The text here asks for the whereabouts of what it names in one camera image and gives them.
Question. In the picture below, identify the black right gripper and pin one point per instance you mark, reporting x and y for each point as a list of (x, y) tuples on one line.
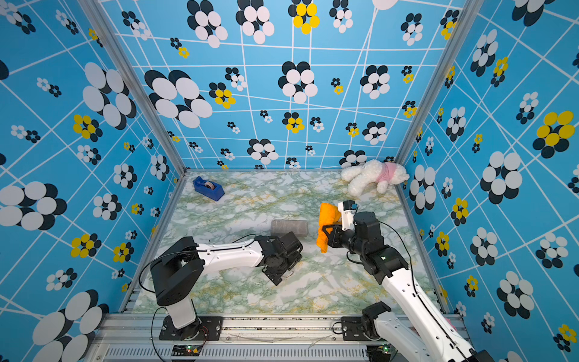
[(335, 236)]

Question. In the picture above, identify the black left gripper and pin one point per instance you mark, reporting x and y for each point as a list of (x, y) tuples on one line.
[(277, 274)]

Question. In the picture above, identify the orange microfiber cloth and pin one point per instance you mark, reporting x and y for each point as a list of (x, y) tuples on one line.
[(328, 219)]

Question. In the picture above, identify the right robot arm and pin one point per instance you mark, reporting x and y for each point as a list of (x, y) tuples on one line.
[(430, 337)]

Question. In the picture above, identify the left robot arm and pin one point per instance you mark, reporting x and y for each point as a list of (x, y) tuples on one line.
[(177, 270)]

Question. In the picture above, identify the grey rectangular case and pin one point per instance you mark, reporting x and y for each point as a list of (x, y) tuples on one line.
[(282, 227)]

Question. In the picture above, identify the white plush dog toy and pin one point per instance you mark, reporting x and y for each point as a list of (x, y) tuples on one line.
[(382, 174)]

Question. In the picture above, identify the blue tape dispenser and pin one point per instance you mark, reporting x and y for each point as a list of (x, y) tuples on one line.
[(209, 189)]

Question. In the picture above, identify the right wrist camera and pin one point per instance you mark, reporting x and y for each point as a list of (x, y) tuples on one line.
[(347, 210)]

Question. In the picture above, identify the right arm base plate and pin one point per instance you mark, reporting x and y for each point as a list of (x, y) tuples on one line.
[(362, 329)]

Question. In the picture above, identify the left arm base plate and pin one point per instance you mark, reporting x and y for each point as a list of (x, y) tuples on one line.
[(205, 328)]

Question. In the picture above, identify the aluminium front rail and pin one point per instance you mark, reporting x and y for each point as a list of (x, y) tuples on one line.
[(243, 338)]

